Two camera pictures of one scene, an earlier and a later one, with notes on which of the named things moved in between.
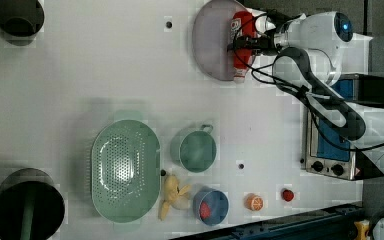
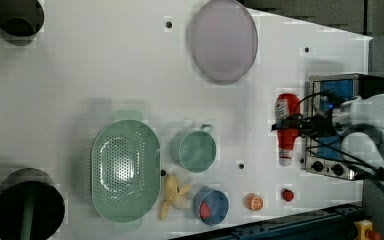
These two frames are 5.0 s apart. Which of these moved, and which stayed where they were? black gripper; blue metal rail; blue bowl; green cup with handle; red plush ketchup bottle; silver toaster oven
Moved: black gripper; red plush ketchup bottle
Stayed: blue metal rail; blue bowl; silver toaster oven; green cup with handle
